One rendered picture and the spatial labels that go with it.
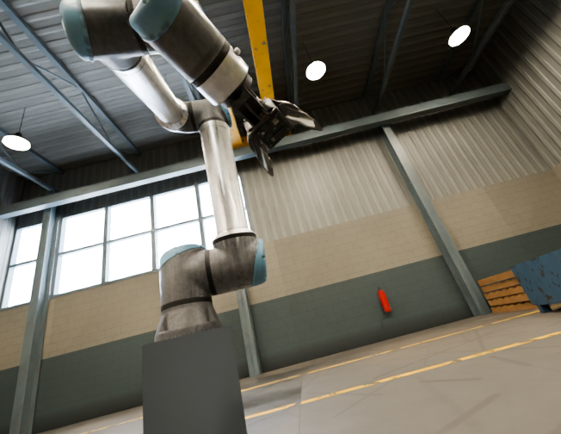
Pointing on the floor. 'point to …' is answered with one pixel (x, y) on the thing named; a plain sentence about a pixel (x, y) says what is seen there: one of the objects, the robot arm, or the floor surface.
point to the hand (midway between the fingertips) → (296, 152)
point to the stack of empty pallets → (516, 299)
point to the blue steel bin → (545, 279)
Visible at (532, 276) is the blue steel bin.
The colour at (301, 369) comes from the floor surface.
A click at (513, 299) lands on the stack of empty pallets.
